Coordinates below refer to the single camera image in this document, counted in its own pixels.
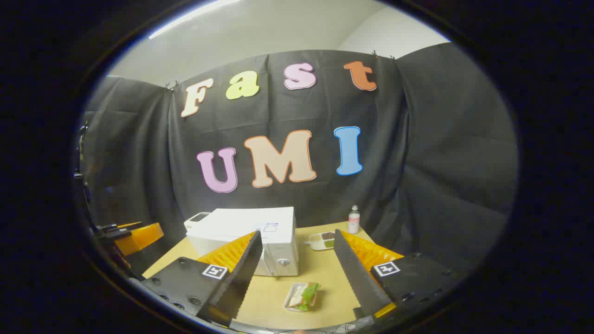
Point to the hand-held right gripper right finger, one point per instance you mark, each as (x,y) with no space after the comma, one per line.
(357,273)

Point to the white compartment food tray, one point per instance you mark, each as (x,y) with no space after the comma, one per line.
(318,241)

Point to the white microwave oven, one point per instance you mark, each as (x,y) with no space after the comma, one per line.
(250,222)

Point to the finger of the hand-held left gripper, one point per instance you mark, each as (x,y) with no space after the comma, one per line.
(139,236)

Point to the small white plastic tray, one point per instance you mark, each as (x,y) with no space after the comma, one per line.
(288,303)

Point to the clear bottle with pink label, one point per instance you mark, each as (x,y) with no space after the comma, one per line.
(354,221)

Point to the black backdrop cloth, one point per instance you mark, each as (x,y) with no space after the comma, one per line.
(417,139)

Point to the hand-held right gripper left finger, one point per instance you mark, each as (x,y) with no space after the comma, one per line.
(241,273)

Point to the bread and lettuce sandwich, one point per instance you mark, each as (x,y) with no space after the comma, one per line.
(306,294)

